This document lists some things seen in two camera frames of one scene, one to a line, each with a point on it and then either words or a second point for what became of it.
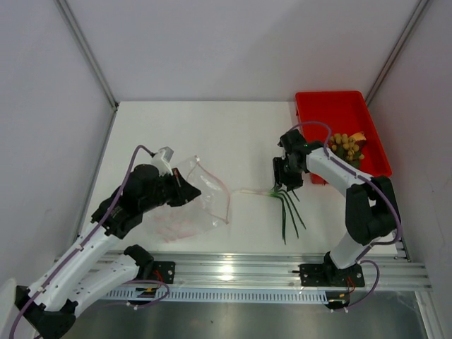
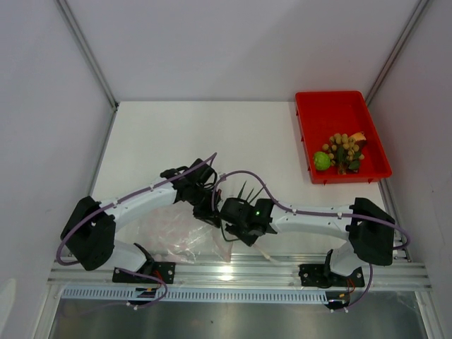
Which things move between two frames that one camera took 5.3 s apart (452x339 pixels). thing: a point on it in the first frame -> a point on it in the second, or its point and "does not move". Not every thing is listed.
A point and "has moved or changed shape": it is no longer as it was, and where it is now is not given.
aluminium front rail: (282, 270) does not move
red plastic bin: (346, 112) does not move
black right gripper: (280, 178) -> (249, 240)
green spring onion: (284, 195) -> (224, 244)
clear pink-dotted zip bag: (205, 213) has moved or changed shape
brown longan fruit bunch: (345, 145) does not move
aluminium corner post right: (396, 51) does not move
